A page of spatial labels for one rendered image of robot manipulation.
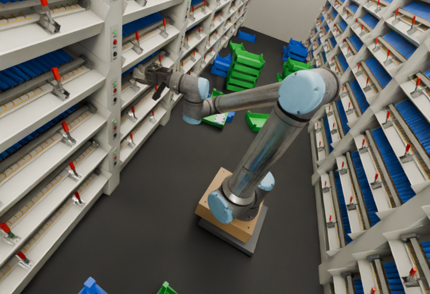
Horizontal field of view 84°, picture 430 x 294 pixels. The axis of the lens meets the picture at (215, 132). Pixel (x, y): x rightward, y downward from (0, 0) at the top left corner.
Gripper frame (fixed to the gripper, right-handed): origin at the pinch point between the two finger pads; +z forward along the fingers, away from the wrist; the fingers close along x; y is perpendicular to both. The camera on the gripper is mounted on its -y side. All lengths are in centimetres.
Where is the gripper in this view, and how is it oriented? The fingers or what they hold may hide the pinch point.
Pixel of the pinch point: (132, 75)
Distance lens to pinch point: 121.2
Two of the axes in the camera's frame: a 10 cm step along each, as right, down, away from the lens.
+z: -9.6, -2.6, 1.3
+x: -2.6, 5.7, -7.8
